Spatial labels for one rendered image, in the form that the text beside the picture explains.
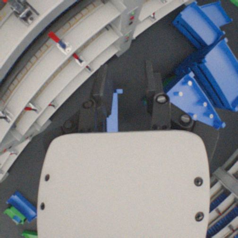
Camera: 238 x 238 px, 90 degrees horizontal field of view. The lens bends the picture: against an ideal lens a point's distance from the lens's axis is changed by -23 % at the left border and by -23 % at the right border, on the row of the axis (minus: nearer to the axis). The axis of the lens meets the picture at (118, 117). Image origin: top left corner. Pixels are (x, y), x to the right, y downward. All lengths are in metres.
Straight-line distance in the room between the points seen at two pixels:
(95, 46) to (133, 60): 0.42
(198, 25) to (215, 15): 0.33
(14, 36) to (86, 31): 0.23
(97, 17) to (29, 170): 1.17
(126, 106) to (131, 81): 0.16
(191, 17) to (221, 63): 0.45
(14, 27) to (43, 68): 0.21
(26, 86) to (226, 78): 0.85
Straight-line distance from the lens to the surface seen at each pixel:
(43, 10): 0.25
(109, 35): 0.63
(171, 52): 1.06
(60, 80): 0.63
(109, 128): 0.78
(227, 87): 0.85
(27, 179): 1.38
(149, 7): 0.72
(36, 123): 0.91
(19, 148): 1.06
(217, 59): 0.83
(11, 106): 0.49
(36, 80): 0.45
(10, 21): 0.27
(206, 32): 1.16
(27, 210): 1.67
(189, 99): 0.71
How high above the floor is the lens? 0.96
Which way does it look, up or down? 81 degrees down
